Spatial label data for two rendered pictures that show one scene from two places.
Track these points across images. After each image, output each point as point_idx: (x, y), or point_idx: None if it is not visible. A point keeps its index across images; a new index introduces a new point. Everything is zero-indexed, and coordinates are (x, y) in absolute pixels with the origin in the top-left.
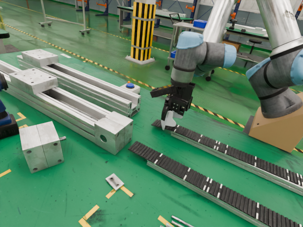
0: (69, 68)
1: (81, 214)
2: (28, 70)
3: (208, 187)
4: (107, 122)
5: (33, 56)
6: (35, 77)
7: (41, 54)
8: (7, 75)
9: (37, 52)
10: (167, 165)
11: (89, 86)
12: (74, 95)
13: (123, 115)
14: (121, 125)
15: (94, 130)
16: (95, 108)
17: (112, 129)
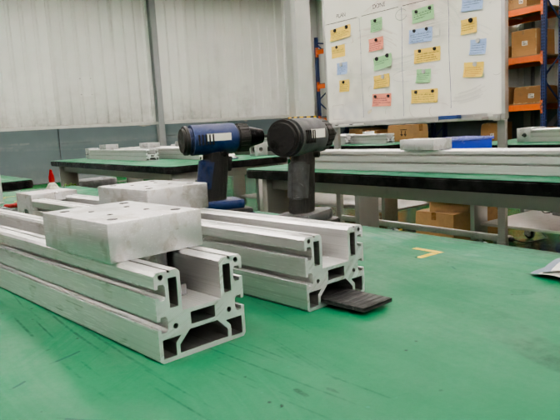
0: (27, 234)
1: None
2: (161, 187)
3: (0, 207)
4: (57, 190)
5: (145, 204)
6: (146, 183)
7: (110, 210)
8: (226, 212)
9: (127, 213)
10: (17, 211)
11: (26, 213)
12: (76, 205)
13: (23, 193)
14: (42, 190)
15: None
16: (55, 200)
17: (58, 188)
